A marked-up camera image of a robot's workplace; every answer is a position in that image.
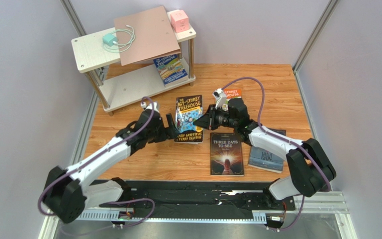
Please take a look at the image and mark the black three days book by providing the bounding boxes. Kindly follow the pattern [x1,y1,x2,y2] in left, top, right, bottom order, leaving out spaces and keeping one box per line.
[210,133,244,176]

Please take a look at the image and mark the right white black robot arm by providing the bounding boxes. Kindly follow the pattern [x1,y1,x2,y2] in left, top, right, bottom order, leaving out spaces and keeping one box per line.
[193,98,336,201]

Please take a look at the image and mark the white two-tier shelf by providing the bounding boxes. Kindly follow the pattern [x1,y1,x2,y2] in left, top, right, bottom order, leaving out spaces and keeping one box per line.
[71,9,196,115]

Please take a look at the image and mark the mint white charger cable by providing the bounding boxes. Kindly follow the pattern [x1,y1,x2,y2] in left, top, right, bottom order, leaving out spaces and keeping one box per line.
[103,24,136,54]

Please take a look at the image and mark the blue-grey 1984 book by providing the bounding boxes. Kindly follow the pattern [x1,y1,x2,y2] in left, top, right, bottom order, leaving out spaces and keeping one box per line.
[247,145,284,173]

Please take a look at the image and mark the pink cube power socket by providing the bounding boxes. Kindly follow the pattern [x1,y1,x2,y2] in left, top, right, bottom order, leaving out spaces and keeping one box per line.
[170,10,190,33]

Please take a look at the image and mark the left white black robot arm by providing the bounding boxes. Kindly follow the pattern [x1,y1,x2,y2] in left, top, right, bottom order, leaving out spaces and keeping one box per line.
[38,106,179,224]

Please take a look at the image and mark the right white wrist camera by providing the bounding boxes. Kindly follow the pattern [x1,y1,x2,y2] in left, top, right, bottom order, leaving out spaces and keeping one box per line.
[212,88,227,109]

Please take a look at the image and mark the blue 91-storey treehouse book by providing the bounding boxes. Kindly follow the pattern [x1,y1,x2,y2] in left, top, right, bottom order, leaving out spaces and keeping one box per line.
[153,55,188,88]

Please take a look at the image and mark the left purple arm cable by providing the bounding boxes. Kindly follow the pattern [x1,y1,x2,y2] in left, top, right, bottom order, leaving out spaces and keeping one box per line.
[37,96,157,230]

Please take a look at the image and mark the mint green charger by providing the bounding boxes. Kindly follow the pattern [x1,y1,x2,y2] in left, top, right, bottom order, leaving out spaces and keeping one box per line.
[102,33,118,47]

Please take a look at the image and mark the orange 78-storey treehouse book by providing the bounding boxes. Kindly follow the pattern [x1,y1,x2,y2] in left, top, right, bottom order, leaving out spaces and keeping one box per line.
[222,89,242,111]

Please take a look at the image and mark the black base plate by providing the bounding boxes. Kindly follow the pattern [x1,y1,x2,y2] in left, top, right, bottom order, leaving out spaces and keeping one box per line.
[118,180,296,220]

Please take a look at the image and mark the brown file folder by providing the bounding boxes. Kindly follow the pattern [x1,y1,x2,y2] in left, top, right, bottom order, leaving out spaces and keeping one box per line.
[114,5,181,66]

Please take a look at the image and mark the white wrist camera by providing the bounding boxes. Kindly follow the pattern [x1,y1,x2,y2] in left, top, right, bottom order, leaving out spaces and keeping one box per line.
[140,102,160,112]
[212,88,227,109]

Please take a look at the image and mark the black 169-storey treehouse book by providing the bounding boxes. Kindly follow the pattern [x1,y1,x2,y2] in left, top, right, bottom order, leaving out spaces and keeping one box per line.
[174,95,203,144]

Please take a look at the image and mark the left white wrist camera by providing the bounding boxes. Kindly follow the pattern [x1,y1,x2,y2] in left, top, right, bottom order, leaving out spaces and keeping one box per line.
[140,102,160,112]

